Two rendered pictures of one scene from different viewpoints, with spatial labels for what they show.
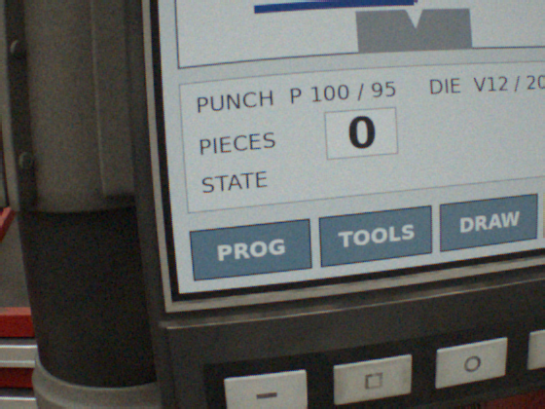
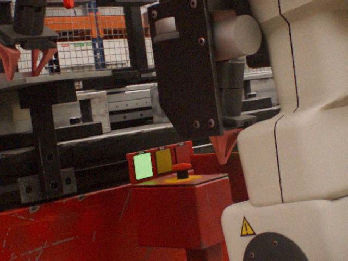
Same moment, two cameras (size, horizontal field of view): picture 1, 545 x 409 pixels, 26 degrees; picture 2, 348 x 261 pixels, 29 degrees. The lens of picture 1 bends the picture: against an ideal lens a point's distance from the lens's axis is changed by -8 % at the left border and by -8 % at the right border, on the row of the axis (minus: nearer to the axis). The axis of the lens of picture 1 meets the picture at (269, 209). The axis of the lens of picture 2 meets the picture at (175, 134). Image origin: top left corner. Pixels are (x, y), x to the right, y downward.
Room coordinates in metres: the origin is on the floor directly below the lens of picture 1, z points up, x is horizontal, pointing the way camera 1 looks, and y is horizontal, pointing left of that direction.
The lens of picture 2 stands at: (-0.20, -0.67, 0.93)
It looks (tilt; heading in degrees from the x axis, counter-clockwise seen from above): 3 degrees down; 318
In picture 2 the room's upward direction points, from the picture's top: 7 degrees counter-clockwise
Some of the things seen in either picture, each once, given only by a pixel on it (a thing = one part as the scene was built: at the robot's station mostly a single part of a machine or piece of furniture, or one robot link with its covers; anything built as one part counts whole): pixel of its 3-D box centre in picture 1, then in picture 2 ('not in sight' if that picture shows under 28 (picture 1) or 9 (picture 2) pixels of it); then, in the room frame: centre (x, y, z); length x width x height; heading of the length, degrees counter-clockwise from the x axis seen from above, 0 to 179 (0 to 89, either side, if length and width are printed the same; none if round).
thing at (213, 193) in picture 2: not in sight; (196, 190); (0.76, -1.58, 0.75); 0.20 x 0.16 x 0.18; 98
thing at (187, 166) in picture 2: not in sight; (182, 173); (0.74, -1.53, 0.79); 0.04 x 0.04 x 0.04
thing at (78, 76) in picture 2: not in sight; (34, 84); (0.94, -1.36, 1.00); 0.26 x 0.18 x 0.01; 179
